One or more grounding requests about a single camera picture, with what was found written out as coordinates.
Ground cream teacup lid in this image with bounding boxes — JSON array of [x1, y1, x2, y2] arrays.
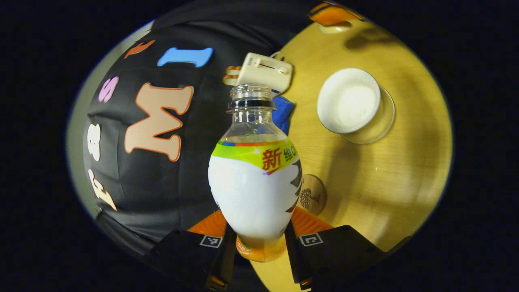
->
[[317, 21, 352, 34]]

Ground clear plastic water bottle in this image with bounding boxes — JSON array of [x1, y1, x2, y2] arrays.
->
[[208, 84, 303, 263]]

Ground cream ceramic saucer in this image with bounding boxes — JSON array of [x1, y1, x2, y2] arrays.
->
[[341, 87, 396, 145]]

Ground cream ceramic teacup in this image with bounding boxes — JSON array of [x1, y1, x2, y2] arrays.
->
[[317, 68, 382, 134]]

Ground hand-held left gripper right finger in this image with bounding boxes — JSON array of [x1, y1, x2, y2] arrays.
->
[[284, 206, 386, 290]]

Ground cream toaster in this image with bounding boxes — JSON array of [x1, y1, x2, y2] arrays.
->
[[236, 52, 294, 94]]

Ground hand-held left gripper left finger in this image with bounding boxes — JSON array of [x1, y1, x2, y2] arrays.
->
[[150, 209, 238, 290]]

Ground round cork coaster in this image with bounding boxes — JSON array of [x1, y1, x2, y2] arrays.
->
[[297, 174, 327, 216]]

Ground blue towel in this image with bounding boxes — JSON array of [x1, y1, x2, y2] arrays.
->
[[271, 95, 295, 135]]

